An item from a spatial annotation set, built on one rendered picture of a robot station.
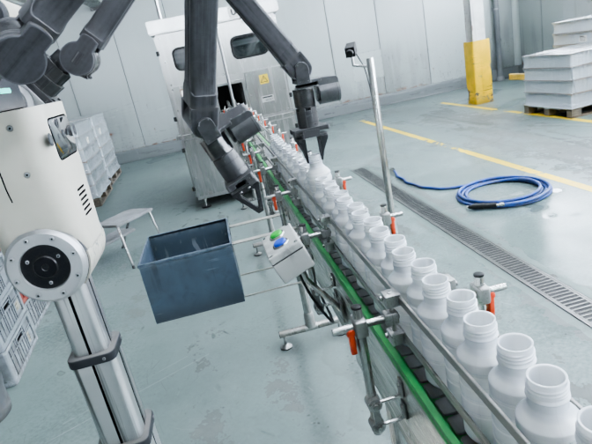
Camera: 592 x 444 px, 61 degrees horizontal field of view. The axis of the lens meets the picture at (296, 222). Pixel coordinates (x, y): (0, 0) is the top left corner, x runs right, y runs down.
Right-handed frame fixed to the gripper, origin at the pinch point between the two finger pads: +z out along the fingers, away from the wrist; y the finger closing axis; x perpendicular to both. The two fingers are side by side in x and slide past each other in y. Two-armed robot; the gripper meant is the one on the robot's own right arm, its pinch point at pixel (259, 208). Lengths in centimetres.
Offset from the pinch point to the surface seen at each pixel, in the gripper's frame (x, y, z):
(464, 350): -14, -61, 11
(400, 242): -18.4, -33.4, 9.0
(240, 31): -65, 473, -45
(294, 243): -2.6, -9.9, 7.9
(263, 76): -62, 473, 8
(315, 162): -18.8, 25.7, 4.9
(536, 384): -16, -74, 8
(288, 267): 1.3, -10.0, 11.7
